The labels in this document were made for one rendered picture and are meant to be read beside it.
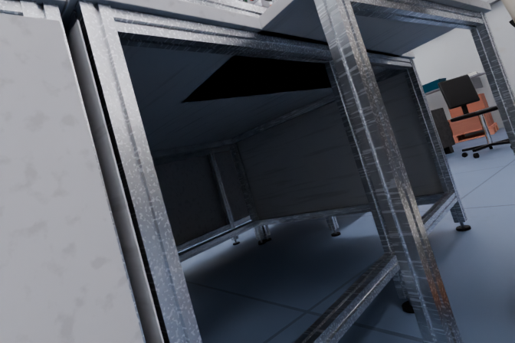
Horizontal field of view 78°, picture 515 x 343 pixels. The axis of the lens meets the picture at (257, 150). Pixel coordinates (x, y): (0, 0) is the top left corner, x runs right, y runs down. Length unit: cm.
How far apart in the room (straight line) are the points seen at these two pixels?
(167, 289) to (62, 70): 33
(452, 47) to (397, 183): 755
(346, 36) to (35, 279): 59
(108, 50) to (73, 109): 11
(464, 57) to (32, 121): 787
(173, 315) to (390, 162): 43
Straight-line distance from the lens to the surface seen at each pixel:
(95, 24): 55
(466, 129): 694
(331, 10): 67
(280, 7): 74
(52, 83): 50
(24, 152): 47
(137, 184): 48
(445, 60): 815
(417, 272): 66
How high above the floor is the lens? 52
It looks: 4 degrees up
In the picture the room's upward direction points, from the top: 17 degrees counter-clockwise
